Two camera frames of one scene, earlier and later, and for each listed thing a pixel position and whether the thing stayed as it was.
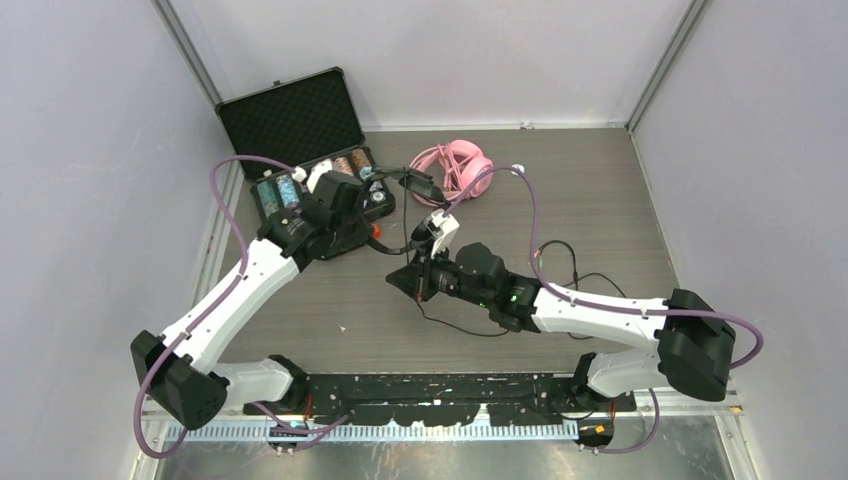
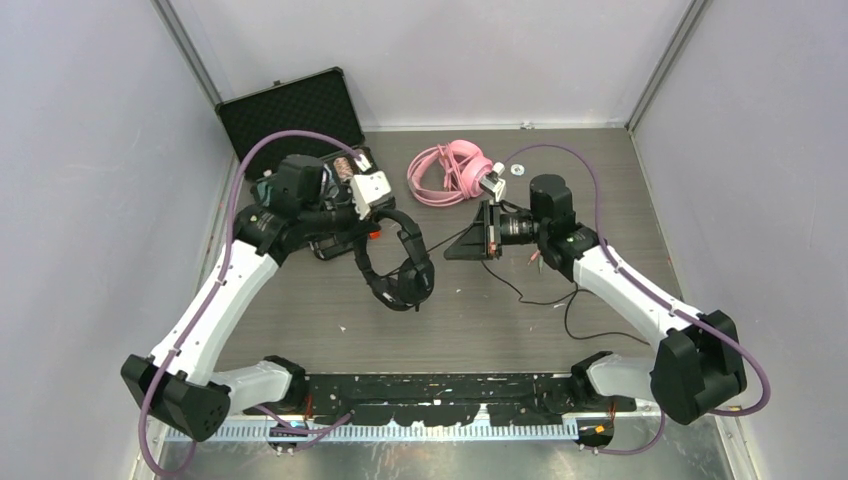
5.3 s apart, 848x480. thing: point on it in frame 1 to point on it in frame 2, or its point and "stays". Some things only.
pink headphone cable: [452, 167] stays
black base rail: [446, 398] stays
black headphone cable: [539, 252] to [516, 290]
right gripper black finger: [408, 278] to [473, 243]
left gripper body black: [350, 230] stays
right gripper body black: [441, 275] to [509, 228]
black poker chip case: [301, 125] stays
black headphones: [422, 184] to [413, 283]
